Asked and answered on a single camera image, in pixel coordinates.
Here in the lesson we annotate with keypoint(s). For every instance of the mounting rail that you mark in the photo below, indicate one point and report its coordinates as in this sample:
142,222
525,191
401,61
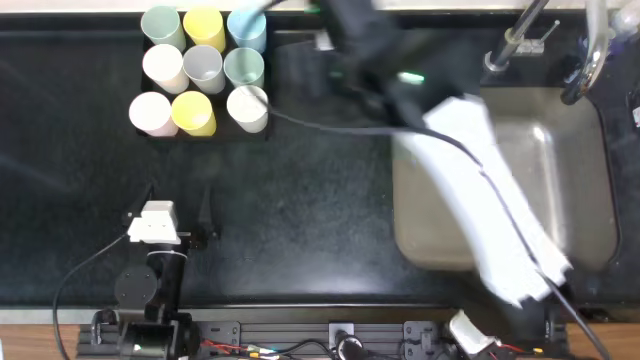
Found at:
290,335

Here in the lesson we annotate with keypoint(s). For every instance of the pink cup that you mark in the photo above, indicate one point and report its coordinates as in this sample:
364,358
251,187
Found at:
150,112

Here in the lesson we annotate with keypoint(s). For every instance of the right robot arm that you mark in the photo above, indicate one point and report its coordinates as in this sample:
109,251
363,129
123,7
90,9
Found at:
480,200

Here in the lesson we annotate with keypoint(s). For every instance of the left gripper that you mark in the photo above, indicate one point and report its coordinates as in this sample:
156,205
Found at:
189,240

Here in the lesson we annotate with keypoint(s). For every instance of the blue soap bottle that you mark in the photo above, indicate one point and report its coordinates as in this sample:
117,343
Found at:
617,45

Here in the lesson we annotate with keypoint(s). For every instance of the white cup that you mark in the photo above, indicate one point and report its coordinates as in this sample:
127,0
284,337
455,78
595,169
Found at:
162,65
247,107

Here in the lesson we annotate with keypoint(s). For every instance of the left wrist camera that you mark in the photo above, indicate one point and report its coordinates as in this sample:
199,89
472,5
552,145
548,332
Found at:
155,222

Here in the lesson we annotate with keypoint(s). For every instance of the yellow cup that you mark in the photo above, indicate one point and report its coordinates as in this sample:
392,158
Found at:
192,112
204,25

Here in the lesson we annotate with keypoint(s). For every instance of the green cup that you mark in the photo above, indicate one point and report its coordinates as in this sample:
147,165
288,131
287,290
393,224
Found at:
243,67
161,25

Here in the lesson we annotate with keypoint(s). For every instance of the grey cup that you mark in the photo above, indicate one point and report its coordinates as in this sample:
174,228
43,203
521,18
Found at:
203,65

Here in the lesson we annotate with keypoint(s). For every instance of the steel sink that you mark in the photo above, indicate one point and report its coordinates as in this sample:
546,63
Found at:
575,175

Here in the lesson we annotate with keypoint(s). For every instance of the steel tap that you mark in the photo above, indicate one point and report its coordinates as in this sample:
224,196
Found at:
520,25

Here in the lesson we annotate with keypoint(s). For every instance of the blue cup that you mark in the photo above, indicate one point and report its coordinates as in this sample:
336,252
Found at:
246,32

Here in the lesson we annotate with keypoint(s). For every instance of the black tray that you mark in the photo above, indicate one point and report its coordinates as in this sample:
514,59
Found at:
222,131

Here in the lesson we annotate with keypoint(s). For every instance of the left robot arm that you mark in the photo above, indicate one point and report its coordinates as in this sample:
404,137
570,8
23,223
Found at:
150,290

